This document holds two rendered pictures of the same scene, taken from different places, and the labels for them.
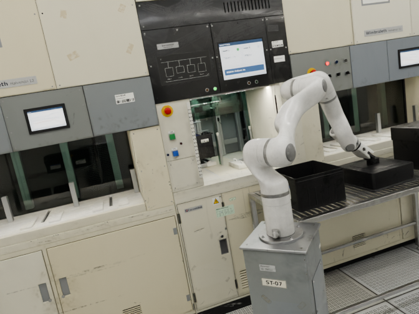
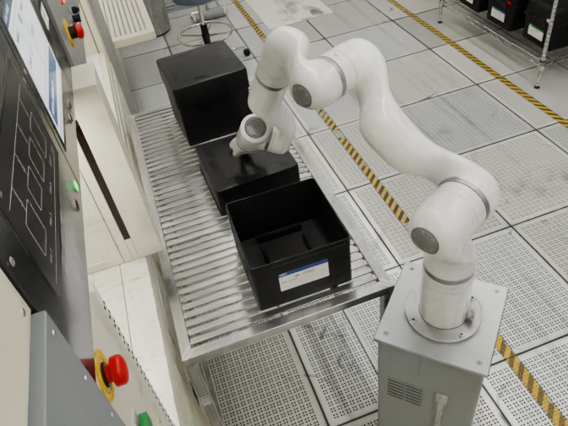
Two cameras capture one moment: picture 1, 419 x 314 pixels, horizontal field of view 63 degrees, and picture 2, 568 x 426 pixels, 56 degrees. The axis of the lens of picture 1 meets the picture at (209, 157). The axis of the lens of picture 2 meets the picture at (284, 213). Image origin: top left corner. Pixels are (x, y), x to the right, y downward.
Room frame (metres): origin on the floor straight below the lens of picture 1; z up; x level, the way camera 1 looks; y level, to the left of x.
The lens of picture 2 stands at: (1.72, 0.57, 1.93)
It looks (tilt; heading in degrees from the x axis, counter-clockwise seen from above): 42 degrees down; 273
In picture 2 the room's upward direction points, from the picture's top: 9 degrees counter-clockwise
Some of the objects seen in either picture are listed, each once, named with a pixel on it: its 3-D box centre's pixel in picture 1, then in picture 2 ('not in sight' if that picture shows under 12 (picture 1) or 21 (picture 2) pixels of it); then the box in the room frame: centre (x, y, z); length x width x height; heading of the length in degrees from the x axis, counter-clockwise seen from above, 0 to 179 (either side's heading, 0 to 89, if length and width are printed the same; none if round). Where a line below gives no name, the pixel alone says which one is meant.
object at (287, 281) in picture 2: (307, 184); (287, 241); (1.77, -0.49, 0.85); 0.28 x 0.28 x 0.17; 14
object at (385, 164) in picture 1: (373, 170); (246, 163); (1.89, -0.91, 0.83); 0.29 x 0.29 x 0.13; 18
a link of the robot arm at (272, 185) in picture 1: (265, 166); (445, 237); (1.42, -0.23, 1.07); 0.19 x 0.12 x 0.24; 42
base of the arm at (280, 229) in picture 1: (278, 214); (445, 289); (1.39, -0.25, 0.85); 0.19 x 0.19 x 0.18
